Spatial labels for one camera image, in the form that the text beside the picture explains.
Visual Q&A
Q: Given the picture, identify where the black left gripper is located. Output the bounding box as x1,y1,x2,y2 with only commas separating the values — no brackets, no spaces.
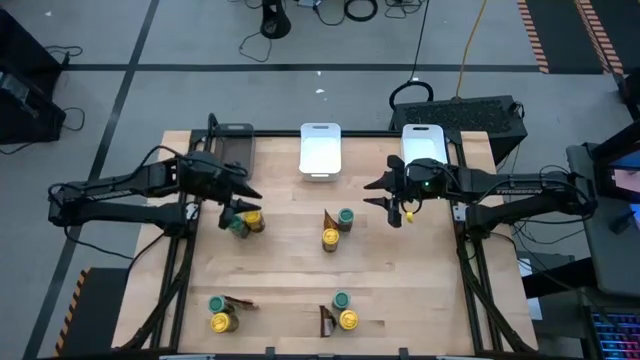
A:
180,151,263,230

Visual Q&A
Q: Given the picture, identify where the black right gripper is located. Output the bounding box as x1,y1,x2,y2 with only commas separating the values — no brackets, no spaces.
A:
363,154,454,229

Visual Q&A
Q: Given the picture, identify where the yellow-lid chili onion jar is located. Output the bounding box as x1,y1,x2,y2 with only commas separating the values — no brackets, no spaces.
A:
321,227,341,254
242,209,267,234
209,312,240,335
338,308,360,332

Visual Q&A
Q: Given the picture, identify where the green-lid oregano jar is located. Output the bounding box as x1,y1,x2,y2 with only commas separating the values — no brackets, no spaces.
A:
331,289,352,312
207,294,235,316
228,217,251,240
336,207,356,233

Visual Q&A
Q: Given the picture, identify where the grey plastic bin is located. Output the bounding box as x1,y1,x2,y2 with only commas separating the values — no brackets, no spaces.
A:
215,122,256,179

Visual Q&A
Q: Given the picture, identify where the white plastic bin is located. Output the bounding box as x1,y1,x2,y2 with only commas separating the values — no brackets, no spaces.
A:
298,122,343,182
400,123,449,166

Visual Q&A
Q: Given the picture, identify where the black floor stand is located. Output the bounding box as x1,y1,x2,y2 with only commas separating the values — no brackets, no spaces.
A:
259,0,292,40

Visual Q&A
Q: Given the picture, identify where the black hazard-striped floor mat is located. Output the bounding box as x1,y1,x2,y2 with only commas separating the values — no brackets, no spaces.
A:
52,267,130,359
517,0,626,76

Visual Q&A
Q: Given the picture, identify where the black equipment cabinet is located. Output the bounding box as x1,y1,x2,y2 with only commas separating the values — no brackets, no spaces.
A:
0,7,67,146

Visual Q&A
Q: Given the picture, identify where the grey desk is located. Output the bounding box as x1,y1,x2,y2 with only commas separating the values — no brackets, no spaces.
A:
566,142,640,299

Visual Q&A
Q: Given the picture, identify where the computer monitor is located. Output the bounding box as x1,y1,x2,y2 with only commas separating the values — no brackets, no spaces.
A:
592,122,640,204

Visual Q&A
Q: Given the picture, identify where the backlit keyboard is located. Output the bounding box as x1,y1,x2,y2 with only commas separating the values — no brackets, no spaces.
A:
589,312,640,360

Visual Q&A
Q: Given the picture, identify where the black aluminium table frame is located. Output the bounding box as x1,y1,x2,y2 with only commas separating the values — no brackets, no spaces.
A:
119,113,539,360

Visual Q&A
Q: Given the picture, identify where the black power cable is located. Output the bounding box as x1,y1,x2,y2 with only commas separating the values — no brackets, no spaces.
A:
388,0,435,111

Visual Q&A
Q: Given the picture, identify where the thin black floor cable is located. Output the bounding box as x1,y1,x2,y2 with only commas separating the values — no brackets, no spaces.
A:
237,32,274,64

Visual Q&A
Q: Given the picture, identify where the yellow cable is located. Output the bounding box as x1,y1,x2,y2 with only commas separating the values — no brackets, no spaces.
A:
454,0,489,99

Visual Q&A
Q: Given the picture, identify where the coiled black cable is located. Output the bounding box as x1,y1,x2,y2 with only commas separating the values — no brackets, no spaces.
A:
343,0,380,23

